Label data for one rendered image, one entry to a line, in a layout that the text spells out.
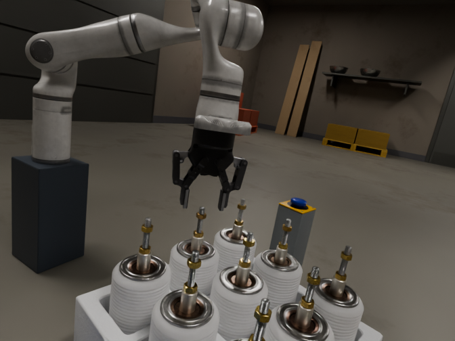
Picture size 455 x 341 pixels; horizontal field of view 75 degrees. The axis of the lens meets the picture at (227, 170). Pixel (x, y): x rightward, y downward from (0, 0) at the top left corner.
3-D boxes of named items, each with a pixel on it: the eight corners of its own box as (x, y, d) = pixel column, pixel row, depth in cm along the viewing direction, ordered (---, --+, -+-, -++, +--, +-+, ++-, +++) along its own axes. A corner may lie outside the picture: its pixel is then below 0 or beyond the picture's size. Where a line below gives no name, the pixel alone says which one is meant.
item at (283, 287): (263, 362, 56) (282, 280, 52) (231, 329, 63) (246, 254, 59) (294, 342, 63) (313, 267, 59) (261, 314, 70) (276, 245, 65)
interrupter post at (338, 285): (328, 288, 53) (332, 272, 52) (342, 293, 52) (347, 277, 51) (328, 296, 51) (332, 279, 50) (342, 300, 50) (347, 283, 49)
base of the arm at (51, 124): (25, 157, 81) (25, 95, 78) (58, 155, 89) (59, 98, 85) (43, 166, 77) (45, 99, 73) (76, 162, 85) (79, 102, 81)
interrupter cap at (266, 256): (282, 277, 54) (282, 274, 54) (252, 257, 59) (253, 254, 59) (305, 267, 59) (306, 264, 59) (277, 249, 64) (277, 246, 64)
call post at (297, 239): (255, 308, 82) (277, 203, 75) (269, 299, 87) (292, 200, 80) (276, 324, 77) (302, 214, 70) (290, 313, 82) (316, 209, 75)
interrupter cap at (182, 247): (210, 265, 54) (211, 262, 54) (170, 256, 55) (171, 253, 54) (217, 246, 61) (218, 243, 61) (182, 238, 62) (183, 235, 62)
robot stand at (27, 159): (11, 254, 87) (11, 156, 80) (58, 239, 99) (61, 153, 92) (37, 274, 81) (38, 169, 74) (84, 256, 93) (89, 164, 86)
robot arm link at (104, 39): (126, 9, 70) (136, 19, 79) (15, 34, 70) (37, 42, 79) (137, 49, 72) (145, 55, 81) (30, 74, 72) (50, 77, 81)
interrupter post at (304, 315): (292, 316, 44) (297, 297, 43) (309, 321, 44) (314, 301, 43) (293, 327, 42) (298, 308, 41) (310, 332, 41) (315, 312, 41)
